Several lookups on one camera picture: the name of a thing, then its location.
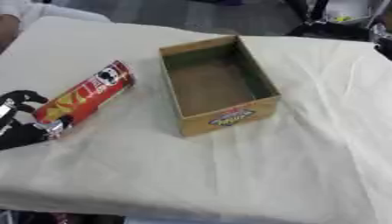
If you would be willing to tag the tan cardboard box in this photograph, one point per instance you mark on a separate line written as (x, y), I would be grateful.
(220, 87)

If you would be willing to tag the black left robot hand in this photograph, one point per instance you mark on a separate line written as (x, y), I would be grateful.
(20, 135)

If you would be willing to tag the black bag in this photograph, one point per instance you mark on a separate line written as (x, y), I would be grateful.
(331, 30)

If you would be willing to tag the red snack can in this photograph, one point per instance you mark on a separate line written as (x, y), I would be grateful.
(84, 95)

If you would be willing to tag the person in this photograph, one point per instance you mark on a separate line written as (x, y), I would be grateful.
(20, 17)

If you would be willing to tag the black tripod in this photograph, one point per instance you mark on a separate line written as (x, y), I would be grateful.
(309, 10)

